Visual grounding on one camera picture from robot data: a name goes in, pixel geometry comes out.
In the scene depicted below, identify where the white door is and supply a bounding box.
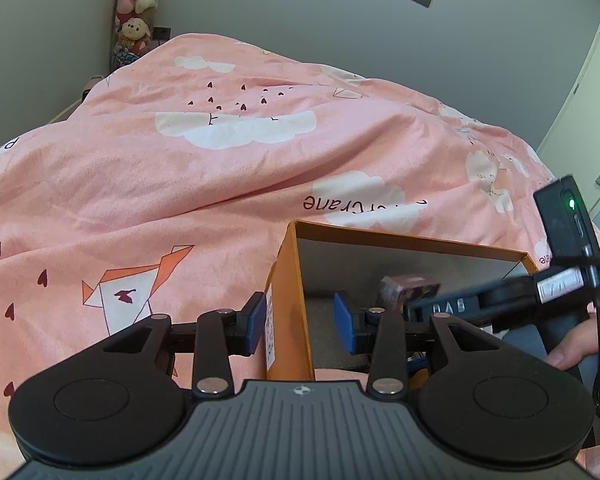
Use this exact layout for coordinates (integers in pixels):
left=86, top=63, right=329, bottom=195
left=535, top=5, right=600, bottom=202

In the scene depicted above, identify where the dark printed card box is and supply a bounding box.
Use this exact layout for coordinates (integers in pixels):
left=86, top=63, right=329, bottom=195
left=378, top=273, right=441, bottom=309

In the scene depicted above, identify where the person's right hand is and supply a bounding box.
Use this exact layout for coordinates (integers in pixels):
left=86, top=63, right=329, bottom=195
left=547, top=317, right=600, bottom=371

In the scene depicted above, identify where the pink printed duvet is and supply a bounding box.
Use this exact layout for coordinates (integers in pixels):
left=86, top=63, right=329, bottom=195
left=0, top=32, right=600, bottom=480

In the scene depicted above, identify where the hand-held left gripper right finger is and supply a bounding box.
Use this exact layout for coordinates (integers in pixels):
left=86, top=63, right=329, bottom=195
left=332, top=291, right=504, bottom=396

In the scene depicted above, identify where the clear column of plush toys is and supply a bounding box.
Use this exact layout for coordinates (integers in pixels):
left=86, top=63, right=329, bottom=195
left=110, top=0, right=164, bottom=69

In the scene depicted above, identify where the orange cardboard box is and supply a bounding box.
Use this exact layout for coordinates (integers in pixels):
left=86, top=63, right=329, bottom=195
left=263, top=218, right=539, bottom=382

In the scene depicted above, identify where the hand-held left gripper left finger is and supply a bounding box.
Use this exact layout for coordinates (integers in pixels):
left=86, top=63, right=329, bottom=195
left=102, top=291, right=268, bottom=396

